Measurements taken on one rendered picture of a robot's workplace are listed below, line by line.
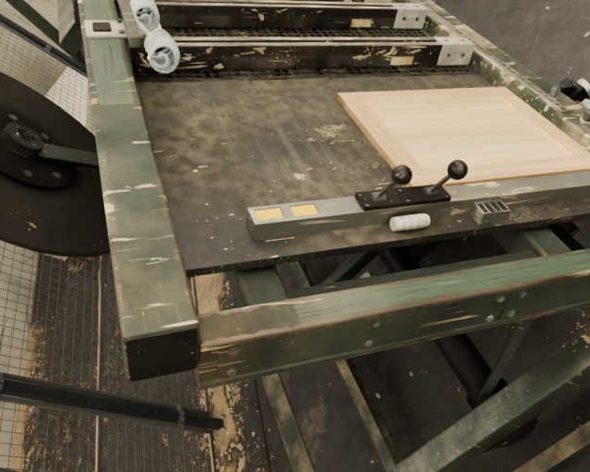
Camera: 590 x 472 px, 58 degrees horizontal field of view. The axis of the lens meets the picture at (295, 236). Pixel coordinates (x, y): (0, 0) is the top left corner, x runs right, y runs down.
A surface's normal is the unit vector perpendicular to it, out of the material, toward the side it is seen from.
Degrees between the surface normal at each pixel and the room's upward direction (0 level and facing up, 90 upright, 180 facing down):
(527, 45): 0
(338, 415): 0
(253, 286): 52
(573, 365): 0
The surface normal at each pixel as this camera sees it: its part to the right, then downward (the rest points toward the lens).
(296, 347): 0.32, 0.65
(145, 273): 0.13, -0.75
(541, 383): -0.66, -0.36
